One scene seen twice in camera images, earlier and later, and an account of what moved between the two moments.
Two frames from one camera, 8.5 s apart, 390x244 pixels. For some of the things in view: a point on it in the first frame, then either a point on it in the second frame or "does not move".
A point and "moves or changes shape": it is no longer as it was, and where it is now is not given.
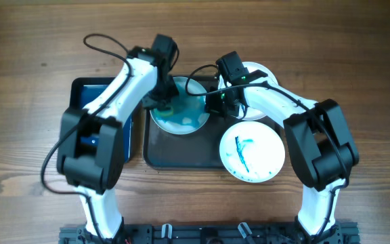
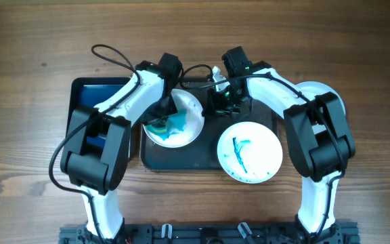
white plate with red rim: x=251 y=113 moves or changes shape
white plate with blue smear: x=189 y=114 moves or changes shape
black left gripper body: x=162 y=97 to x=164 y=108
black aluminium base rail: x=212 y=233 does not move
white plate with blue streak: x=252 y=151 does not move
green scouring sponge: x=164 y=112 moves or changes shape
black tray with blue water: x=82 y=91 does not move
